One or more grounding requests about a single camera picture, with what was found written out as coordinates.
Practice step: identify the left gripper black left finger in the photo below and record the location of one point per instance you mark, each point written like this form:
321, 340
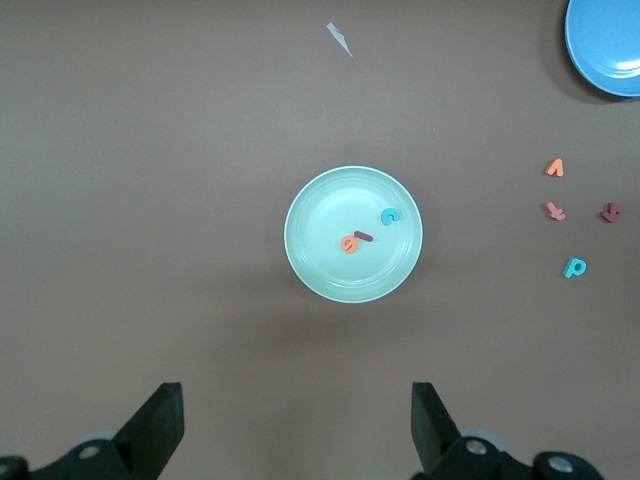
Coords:
145, 450

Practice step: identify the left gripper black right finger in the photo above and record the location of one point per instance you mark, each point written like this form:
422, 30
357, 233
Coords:
450, 460

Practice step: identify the maroon foam letter l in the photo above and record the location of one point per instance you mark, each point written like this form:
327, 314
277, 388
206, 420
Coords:
363, 236

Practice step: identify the orange foam letter e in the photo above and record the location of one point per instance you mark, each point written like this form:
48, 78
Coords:
344, 244

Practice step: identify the teal foam letter c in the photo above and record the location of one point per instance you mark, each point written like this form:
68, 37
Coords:
385, 217

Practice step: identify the teal foam letter d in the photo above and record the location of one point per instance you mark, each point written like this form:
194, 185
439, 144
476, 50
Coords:
568, 271

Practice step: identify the green round plate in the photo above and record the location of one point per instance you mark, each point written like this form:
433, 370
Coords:
325, 270

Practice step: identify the brown paper table cover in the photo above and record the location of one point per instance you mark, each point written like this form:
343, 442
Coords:
150, 200

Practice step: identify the coral red foam letter t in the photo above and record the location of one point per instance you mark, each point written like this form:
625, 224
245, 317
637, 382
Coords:
555, 212

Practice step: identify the maroon foam letter k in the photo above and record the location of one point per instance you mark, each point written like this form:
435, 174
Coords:
611, 214

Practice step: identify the orange foam letter v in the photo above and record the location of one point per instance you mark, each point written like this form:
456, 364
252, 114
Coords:
556, 163

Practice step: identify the white paper scrap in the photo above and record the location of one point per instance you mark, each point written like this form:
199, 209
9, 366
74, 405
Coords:
338, 36

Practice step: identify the blue round plate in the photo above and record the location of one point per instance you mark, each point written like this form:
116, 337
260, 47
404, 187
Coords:
610, 45

